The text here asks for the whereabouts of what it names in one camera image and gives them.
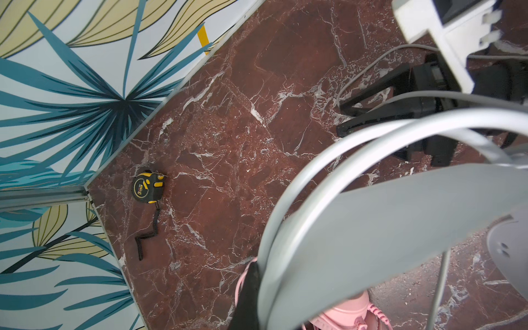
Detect black hex key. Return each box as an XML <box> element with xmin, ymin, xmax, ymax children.
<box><xmin>135</xmin><ymin>202</ymin><xmax>161</xmax><ymax>261</ymax></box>

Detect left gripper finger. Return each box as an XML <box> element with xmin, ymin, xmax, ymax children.
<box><xmin>228</xmin><ymin>261</ymin><xmax>261</xmax><ymax>330</ymax></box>

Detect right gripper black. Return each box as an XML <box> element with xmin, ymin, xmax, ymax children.
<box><xmin>336</xmin><ymin>53</ymin><xmax>527</xmax><ymax>167</ymax></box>

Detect white headphones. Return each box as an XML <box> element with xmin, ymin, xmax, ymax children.
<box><xmin>256</xmin><ymin>108</ymin><xmax>527</xmax><ymax>329</ymax></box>

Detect pink cat-ear headphones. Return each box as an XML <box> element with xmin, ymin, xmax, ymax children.
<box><xmin>245</xmin><ymin>258</ymin><xmax>393</xmax><ymax>329</ymax></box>

